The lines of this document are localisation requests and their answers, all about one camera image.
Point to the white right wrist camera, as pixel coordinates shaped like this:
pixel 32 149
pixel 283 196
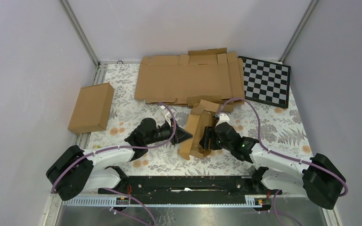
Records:
pixel 221 118

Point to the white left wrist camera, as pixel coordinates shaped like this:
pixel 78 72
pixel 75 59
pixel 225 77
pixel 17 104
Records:
pixel 167 115

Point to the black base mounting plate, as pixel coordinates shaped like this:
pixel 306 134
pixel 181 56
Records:
pixel 193 190

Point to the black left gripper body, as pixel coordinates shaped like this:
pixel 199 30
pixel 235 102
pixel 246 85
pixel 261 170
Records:
pixel 163 133

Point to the folded brown cardboard box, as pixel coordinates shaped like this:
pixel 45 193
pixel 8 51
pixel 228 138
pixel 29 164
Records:
pixel 92 109

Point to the left aluminium frame post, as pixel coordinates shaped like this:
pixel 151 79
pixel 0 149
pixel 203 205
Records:
pixel 79 31

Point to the stack of flat cardboard blanks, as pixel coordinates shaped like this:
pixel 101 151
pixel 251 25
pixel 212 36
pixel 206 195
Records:
pixel 180 79

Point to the aluminium frame post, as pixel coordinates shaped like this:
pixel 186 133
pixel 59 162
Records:
pixel 308 12
pixel 79 31

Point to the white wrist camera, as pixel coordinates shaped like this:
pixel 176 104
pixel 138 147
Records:
pixel 221 118
pixel 167 115

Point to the black white checkerboard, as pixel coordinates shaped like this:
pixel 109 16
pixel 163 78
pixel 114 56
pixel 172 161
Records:
pixel 266 82

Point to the floral patterned table mat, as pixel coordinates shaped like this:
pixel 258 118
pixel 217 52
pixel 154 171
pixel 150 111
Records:
pixel 277 127

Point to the right aluminium frame post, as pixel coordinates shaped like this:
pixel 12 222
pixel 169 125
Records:
pixel 308 12

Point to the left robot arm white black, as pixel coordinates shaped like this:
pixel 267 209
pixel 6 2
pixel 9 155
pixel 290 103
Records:
pixel 78 170

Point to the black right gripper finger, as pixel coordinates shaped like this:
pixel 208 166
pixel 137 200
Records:
pixel 206 143
pixel 209 132

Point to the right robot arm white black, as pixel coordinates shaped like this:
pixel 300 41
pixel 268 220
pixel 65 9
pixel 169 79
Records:
pixel 316 177

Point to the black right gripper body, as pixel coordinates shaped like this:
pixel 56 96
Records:
pixel 225 145

